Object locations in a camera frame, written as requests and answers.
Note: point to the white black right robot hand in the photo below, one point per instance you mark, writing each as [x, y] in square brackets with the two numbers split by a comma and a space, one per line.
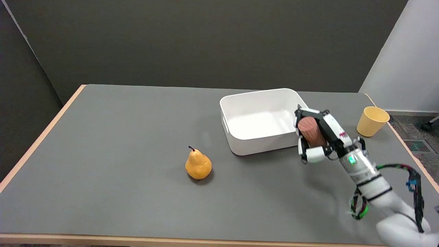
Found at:
[332, 128]

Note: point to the brown wooden cylinder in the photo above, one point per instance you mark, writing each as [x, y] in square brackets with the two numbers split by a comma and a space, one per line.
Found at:
[311, 132]

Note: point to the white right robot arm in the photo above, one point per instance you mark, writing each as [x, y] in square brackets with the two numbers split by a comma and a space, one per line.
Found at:
[380, 192]

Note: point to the white plastic box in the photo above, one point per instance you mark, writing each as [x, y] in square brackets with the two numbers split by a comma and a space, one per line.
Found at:
[259, 120]

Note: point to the yellow paper cup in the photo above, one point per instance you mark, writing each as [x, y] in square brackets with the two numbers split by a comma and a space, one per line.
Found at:
[371, 121]

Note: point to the floor vent grille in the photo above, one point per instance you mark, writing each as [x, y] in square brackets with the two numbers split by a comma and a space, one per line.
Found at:
[417, 145]

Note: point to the black chair caster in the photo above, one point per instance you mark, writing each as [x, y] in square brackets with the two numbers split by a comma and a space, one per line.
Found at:
[428, 125]

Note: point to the yellow pear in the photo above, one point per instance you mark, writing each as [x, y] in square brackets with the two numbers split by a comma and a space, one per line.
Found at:
[198, 164]

